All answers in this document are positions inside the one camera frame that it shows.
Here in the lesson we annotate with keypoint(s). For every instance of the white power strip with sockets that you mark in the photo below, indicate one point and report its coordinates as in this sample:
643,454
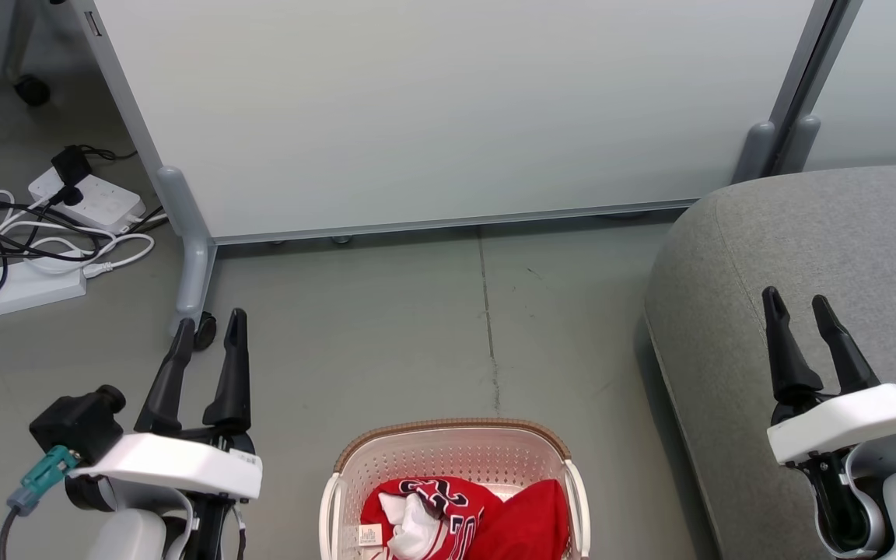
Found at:
102,204

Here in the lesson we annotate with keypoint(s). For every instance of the black plug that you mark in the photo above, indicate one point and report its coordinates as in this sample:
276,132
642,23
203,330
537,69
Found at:
68,194

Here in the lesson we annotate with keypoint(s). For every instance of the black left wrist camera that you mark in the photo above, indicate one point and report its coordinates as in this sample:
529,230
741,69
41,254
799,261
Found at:
78,424

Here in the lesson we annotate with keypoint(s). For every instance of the black partition caster wheel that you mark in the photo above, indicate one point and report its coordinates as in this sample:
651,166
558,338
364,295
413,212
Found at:
204,330

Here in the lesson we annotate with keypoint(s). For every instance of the grey fabric sofa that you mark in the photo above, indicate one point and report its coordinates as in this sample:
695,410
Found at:
821,249

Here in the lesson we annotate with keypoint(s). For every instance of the grey chair leg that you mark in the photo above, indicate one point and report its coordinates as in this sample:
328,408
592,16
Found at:
19,39

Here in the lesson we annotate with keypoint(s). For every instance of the short grey partition leg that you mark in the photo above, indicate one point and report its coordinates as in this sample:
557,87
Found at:
755,152
802,144

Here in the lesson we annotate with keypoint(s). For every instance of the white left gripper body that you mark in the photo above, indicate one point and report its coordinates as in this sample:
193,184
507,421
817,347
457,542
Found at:
176,464

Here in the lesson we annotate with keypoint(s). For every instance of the red sports jersey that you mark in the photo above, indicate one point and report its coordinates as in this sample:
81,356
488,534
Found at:
526,521

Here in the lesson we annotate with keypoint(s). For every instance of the black chair caster wheel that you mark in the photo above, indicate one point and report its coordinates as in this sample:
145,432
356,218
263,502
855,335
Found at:
32,90

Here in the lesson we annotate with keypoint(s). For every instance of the long plain white power strip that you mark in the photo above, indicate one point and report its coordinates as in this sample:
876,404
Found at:
24,289

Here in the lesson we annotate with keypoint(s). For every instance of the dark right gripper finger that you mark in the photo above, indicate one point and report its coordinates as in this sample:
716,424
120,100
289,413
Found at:
845,354
789,358

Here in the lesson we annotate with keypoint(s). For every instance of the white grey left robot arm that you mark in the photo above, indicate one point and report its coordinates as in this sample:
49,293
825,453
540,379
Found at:
129,538

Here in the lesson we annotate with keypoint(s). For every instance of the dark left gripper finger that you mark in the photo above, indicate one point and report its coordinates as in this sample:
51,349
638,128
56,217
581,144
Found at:
168,381
232,373

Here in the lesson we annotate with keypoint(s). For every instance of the cream perforated laundry basket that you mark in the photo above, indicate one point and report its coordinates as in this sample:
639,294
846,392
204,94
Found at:
456,455

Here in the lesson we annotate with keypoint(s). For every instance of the black power adapter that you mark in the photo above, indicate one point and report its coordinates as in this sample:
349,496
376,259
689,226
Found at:
71,165

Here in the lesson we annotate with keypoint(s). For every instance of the grey partition leg with foot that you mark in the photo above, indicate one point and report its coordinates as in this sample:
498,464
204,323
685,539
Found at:
193,257

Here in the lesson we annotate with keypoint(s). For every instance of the large white partition panel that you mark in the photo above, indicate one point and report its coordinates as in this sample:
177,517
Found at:
456,109

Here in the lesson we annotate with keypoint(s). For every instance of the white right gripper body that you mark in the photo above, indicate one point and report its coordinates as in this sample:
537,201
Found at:
845,420

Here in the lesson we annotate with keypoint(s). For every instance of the narrow white partition panel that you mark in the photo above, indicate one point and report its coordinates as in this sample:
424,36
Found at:
883,78

